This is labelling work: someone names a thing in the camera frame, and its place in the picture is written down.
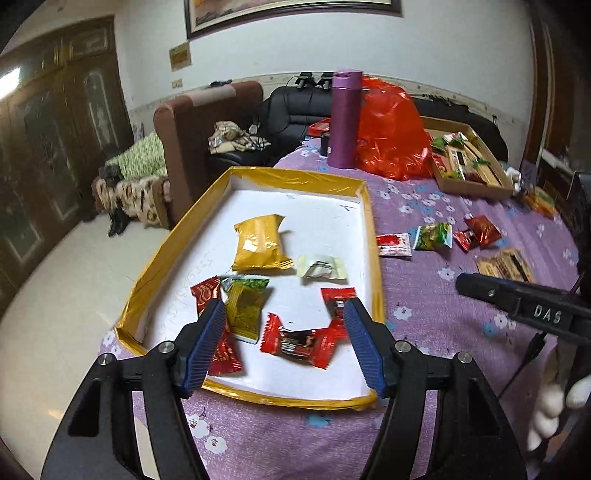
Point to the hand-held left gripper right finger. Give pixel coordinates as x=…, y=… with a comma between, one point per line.
x=364, y=350

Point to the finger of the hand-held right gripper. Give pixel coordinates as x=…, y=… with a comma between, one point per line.
x=517, y=302

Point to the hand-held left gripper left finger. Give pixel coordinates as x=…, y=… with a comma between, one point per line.
x=203, y=350

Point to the tan striped snack packet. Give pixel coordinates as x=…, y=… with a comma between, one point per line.
x=505, y=266

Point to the shiny red snack packet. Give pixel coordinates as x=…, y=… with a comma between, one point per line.
x=483, y=230

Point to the small red and black candy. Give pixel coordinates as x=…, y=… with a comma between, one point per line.
x=464, y=240

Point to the red and white snack packet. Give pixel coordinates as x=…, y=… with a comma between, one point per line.
x=393, y=244

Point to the gold-rimmed cardboard tray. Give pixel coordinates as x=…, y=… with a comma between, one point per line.
x=286, y=212

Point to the person's right hand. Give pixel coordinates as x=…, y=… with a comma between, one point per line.
x=547, y=406

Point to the red gold-swirl snack packet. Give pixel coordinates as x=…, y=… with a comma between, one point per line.
x=207, y=290

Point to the gold and green snack packet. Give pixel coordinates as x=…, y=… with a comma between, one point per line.
x=244, y=304

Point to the purple floral tablecloth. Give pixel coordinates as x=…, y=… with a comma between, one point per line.
x=438, y=332

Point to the white candy wrapper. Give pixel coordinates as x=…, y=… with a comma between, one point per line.
x=323, y=267

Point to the orange snack packet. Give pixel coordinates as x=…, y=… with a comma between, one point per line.
x=538, y=203

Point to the yellow snack packet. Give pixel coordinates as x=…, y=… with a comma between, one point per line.
x=261, y=244

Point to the brown cardboard box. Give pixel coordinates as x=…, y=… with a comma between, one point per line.
x=475, y=187

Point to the white crumpled tissue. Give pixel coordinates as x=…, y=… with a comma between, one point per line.
x=513, y=177

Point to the pile of assorted snack packets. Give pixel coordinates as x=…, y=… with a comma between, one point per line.
x=461, y=159

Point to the black boots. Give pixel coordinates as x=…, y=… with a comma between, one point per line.
x=118, y=221

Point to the brown spotted blanket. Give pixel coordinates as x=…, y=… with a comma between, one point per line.
x=138, y=198

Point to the green patterned blanket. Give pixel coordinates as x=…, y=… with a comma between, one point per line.
x=143, y=154

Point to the red plastic bag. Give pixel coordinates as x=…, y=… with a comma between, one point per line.
x=392, y=134

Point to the small black box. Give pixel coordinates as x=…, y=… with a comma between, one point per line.
x=324, y=144

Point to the plaid cloth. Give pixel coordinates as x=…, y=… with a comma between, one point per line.
x=233, y=136

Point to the brown armchair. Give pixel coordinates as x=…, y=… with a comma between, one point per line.
x=194, y=134

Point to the red container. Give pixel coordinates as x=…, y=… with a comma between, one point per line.
x=318, y=127

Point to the purple thermos bottle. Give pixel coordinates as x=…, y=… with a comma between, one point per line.
x=344, y=120

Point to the wooden cabinet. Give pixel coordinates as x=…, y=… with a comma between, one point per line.
x=51, y=152

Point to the black leather sofa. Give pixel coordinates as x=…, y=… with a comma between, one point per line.
x=286, y=106

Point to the small black remote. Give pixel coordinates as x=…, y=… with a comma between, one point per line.
x=221, y=83

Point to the black device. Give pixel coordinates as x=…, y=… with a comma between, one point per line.
x=324, y=80

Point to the framed painting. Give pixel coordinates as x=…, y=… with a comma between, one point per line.
x=286, y=11

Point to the wooden door frame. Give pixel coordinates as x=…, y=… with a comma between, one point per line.
x=540, y=83

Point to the yellow wall plaque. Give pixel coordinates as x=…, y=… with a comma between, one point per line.
x=180, y=56

